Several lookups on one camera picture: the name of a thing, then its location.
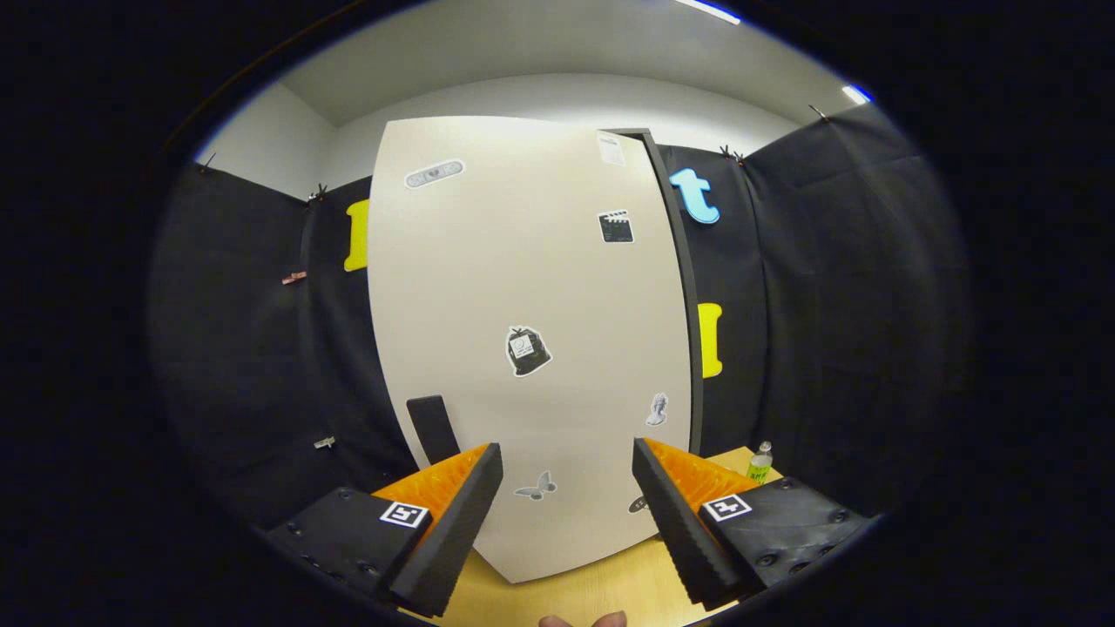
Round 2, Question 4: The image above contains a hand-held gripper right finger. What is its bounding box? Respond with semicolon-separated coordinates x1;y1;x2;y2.
632;437;875;610

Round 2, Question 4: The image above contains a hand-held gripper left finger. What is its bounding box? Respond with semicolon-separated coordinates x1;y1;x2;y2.
266;442;504;617

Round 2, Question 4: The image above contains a black cabinet door handle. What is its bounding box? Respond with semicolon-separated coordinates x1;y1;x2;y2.
406;394;461;466

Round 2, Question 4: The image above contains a dark grey shoe cabinet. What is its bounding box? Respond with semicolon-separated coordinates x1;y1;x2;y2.
610;128;705;456

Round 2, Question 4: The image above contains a beige shoe cabinet door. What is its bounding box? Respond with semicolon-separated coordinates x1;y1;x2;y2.
367;116;694;584

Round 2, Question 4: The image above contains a black backdrop cloth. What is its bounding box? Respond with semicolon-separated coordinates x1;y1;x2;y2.
148;103;972;532

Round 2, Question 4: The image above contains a long ceiling light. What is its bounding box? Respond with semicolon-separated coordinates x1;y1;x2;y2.
674;0;742;26

